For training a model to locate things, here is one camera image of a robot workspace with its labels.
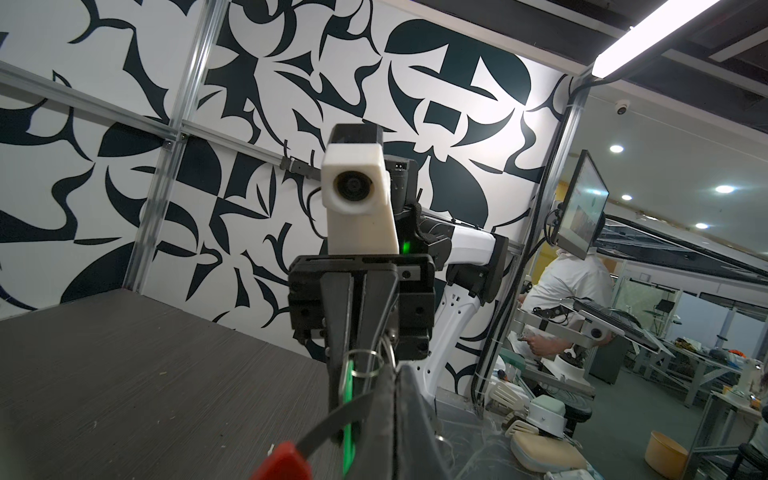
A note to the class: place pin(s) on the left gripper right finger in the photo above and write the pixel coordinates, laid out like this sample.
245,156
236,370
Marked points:
417,451

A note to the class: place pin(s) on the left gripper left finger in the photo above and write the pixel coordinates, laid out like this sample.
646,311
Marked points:
375,456

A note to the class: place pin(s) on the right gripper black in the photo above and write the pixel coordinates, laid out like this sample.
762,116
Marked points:
349,302

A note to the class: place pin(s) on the large wire keyring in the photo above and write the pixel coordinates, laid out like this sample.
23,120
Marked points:
354,406

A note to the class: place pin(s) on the red key tag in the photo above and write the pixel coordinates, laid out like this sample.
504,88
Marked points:
284,463

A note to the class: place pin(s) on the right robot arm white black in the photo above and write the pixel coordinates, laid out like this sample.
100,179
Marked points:
468,262

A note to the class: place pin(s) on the person in white shirt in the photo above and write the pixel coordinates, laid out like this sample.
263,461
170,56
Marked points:
566,276

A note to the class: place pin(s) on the monitor screen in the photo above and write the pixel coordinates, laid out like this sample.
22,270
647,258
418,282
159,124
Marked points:
582,211

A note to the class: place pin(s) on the orange bucket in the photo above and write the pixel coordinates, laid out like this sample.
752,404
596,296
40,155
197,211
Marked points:
665,456

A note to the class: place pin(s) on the ceiling light strip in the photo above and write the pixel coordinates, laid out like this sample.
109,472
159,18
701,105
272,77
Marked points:
662,23

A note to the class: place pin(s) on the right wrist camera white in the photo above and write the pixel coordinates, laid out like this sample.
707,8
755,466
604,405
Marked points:
356,192

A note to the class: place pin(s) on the security dome camera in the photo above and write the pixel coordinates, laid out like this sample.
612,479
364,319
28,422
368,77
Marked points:
622,107

